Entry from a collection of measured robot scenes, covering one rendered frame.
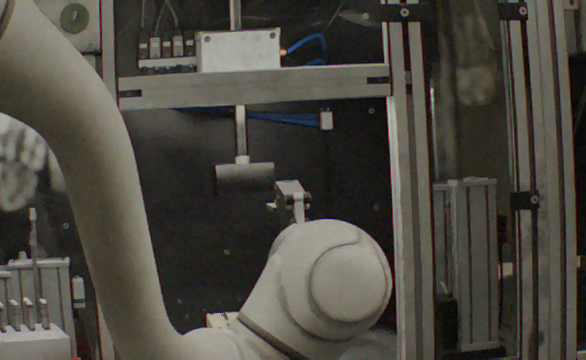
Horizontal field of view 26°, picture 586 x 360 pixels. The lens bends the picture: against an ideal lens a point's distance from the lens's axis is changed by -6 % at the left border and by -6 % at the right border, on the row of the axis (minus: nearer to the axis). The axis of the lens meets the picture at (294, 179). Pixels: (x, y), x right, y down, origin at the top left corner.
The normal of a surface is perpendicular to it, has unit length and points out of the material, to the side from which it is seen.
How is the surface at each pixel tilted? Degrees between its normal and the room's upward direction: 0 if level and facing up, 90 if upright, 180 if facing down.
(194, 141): 90
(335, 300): 92
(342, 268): 76
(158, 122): 90
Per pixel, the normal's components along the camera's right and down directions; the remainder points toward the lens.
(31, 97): 0.42, 0.72
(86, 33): 0.14, 0.04
